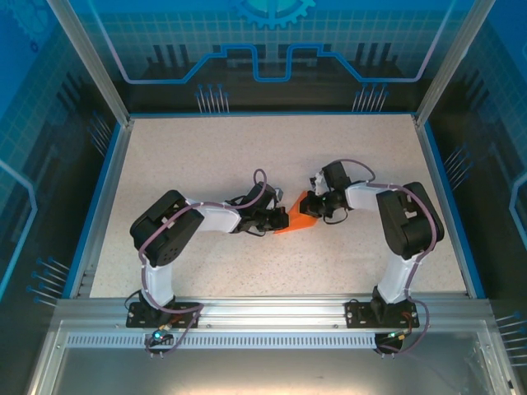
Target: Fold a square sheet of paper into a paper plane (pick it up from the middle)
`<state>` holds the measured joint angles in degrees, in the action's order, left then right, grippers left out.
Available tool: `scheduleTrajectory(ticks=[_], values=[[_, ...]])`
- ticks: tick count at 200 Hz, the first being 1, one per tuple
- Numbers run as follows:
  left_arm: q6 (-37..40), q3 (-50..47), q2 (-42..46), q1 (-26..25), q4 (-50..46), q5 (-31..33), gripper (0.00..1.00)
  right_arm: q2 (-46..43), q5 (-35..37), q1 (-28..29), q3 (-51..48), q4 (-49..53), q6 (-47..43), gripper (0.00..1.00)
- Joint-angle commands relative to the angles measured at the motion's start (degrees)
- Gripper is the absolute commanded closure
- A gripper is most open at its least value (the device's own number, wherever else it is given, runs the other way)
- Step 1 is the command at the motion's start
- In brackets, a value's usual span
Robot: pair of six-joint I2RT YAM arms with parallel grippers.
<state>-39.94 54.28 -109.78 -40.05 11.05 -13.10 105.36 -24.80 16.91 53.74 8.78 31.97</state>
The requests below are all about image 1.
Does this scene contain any blue gear printed panel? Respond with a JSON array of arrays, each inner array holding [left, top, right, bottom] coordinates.
[[87, 0, 459, 115]]

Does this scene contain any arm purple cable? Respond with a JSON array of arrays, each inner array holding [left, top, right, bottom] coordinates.
[[341, 157, 438, 360], [137, 168, 270, 360]]

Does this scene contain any metal tray plate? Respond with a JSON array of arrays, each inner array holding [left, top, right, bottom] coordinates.
[[26, 318, 519, 395]]

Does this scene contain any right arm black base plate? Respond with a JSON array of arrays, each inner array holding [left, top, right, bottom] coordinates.
[[344, 300, 421, 329]]

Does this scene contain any aluminium mounting rail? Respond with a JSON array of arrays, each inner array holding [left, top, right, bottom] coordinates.
[[54, 293, 494, 331]]

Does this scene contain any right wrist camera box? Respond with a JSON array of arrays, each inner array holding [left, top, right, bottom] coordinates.
[[309, 171, 329, 195]]

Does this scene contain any aluminium frame post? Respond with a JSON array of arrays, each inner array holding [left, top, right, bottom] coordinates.
[[46, 0, 136, 128], [413, 0, 498, 128]]

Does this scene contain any aluminium side rail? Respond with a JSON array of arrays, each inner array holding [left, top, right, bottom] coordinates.
[[412, 114, 471, 299], [75, 118, 136, 299]]

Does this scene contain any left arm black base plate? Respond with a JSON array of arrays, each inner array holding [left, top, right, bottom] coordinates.
[[125, 301, 202, 329]]

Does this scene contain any blue grid printed panel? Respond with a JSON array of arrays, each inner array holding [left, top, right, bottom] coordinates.
[[422, 0, 527, 306], [0, 0, 125, 306]]

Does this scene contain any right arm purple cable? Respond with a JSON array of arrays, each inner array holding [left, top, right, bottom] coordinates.
[[341, 157, 438, 360]]

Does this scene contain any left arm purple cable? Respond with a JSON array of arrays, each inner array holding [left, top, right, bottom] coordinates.
[[137, 168, 270, 360]]

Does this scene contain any slotted cable duct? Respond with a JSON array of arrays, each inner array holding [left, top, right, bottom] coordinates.
[[64, 333, 482, 350]]

